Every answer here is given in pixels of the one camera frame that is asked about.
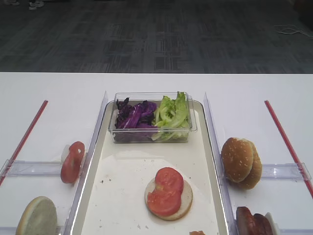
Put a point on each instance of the long acrylic divider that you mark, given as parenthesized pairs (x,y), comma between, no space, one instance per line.
(230,221)
(75,221)

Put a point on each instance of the acrylic cross holder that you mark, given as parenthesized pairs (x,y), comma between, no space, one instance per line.
(291,171)
(17,168)

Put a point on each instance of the sesame bun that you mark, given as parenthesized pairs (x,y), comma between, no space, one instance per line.
(256,171)
(237,157)

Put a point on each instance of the standing bun half left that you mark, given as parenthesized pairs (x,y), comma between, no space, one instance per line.
(38,218)

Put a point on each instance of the white patty stand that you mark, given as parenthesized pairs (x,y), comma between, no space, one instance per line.
(274,226)

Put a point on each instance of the clear plastic salad container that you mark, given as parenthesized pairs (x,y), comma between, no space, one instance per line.
(145,135)

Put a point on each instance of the red tape strip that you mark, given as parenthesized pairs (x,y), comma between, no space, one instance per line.
(290,148)
(24,139)

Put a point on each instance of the white serving tray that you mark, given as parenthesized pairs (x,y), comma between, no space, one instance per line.
(116,204)

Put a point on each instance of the green lettuce leaves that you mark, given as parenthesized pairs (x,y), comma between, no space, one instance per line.
(171,114)

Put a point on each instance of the right acrylic cross holder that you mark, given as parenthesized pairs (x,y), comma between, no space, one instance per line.
(291,171)

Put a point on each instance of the right red tape strip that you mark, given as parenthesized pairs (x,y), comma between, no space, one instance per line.
(290,148)

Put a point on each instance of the left red tape strip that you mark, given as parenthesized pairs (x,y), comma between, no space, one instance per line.
(24,139)

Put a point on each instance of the right long acrylic divider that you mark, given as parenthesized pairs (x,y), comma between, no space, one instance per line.
(230,221)

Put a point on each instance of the purple cabbage leaves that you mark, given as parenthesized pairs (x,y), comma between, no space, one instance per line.
(139,116)

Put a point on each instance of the sesame bun rear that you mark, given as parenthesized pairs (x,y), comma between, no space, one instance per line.
(256,171)

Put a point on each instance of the white sneaker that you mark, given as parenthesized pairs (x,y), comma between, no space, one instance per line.
(35,4)

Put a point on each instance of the tomato slices on bun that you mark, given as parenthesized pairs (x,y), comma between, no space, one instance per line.
(169,181)

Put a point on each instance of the left acrylic cross holder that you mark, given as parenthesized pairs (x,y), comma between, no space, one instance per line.
(17,168)

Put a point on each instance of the bottom bun slice on tray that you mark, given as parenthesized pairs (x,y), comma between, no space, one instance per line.
(187,195)

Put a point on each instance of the left long acrylic divider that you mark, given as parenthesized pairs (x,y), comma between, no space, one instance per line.
(75,221)

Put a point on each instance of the sesame bun front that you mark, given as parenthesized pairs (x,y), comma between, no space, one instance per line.
(237,157)

